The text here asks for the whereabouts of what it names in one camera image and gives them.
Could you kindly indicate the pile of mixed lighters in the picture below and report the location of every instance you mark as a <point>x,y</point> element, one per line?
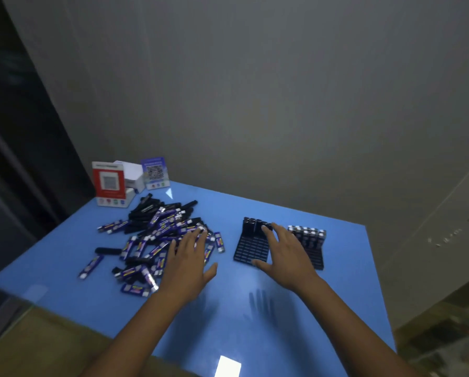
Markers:
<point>160,227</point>

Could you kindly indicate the person's right forearm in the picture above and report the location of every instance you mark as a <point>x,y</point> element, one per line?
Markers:
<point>356,337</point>

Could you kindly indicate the blue code sign stand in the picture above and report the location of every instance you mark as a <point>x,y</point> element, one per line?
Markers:
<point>155,172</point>

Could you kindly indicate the row of blue lighters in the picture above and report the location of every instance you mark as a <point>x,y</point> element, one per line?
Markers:
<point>309,235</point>

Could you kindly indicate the person's right hand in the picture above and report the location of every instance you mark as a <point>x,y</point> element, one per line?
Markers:
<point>291,263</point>

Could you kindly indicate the red code sign stand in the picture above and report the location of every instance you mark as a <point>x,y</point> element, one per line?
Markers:
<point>109,180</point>

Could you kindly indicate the person's left forearm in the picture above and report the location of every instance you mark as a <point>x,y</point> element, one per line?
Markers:
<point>136,337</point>

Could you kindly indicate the white cardboard box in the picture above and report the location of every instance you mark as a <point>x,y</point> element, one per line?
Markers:
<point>134,170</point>

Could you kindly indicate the black grid tray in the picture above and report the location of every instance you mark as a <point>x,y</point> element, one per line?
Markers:
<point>316,257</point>
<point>250,247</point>

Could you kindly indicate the crumpled clear plastic bags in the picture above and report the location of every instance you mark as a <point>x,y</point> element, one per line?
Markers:
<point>446,341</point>

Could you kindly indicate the row of black lighters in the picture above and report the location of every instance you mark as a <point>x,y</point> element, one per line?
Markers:
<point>252,225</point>

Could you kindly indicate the person's left hand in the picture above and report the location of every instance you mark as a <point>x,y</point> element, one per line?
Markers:
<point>185,270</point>

